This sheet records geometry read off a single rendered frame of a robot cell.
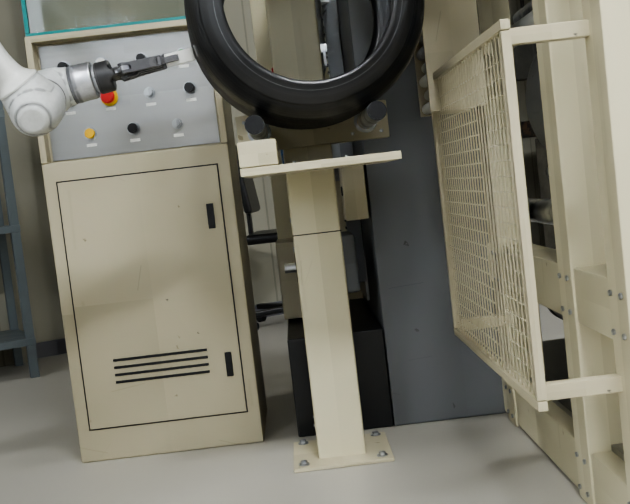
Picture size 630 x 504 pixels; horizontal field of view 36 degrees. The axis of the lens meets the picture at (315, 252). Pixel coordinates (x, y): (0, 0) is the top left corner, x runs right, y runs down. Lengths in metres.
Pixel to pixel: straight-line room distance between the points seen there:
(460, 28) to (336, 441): 1.14
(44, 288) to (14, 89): 3.19
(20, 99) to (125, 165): 0.77
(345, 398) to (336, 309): 0.24
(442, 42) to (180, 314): 1.09
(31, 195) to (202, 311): 2.56
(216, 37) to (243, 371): 1.10
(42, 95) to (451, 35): 1.04
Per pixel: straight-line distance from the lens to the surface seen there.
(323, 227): 2.56
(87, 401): 2.97
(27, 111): 2.15
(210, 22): 2.21
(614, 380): 1.83
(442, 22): 2.55
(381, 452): 2.62
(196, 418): 2.94
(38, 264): 5.30
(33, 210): 5.30
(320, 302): 2.57
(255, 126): 2.19
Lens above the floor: 0.75
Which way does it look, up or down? 4 degrees down
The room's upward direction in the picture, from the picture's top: 7 degrees counter-clockwise
